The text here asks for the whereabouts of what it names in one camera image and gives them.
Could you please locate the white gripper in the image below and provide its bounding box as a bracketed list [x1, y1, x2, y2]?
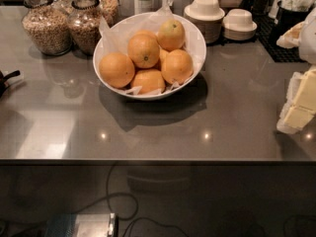
[276, 8, 316, 134]

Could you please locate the white ceramic bowl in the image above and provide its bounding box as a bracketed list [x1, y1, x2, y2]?
[92, 11, 207, 102]

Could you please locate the white paper bowl liner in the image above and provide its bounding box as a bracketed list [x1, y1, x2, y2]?
[98, 5, 205, 97]

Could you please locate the black rubber mat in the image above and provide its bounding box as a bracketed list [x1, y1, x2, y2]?
[219, 16, 302, 62]

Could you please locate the right stack of paper bowls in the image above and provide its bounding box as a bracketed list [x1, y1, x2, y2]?
[222, 9, 257, 40]

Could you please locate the stack of paper bowls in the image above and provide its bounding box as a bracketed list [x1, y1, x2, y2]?
[222, 9, 257, 40]
[184, 0, 225, 43]

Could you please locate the left stack of paper bowls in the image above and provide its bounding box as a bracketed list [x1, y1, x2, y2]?
[184, 0, 225, 43]

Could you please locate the small orange in middle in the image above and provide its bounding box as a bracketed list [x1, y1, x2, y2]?
[154, 48, 169, 70]

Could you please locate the back glass cereal jar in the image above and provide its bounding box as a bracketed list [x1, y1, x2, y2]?
[99, 0, 119, 27]

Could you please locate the glass cereal jar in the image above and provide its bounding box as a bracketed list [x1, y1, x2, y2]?
[22, 0, 72, 56]
[99, 0, 119, 27]
[67, 0, 101, 55]

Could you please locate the middle glass cereal jar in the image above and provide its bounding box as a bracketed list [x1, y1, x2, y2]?
[67, 0, 101, 55]

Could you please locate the metal box on floor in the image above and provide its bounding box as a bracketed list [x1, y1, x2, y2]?
[44, 213, 118, 237]

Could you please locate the left glass cereal jar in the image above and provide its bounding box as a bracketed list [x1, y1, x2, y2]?
[22, 0, 72, 56]

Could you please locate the black cable on floor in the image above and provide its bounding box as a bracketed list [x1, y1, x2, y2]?
[65, 163, 191, 237]

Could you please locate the black handle at left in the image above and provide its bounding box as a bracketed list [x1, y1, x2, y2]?
[0, 70, 21, 97]

